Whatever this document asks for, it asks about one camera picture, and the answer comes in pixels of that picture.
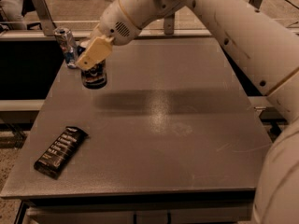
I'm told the black rxbar chocolate bar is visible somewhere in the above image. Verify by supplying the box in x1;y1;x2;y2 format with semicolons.
34;126;88;179

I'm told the grey drawer front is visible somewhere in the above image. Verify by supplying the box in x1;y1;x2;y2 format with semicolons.
26;203;252;224

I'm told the middle metal bracket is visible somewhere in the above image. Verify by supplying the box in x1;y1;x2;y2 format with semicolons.
164;14;175;35

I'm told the person in white clothing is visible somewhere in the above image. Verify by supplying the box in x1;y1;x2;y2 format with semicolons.
0;0;27;30

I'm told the silver red bull can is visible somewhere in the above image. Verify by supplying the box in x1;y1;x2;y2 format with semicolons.
54;27;78;69

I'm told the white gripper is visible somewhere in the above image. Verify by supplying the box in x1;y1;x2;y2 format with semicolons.
77;0;141;71

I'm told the blue pepsi can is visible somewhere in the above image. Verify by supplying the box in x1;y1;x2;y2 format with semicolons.
81;61;107;90

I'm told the left metal bracket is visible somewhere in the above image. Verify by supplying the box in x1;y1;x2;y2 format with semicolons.
32;0;56;36

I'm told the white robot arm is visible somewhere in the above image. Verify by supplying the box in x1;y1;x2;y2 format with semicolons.
77;0;299;224

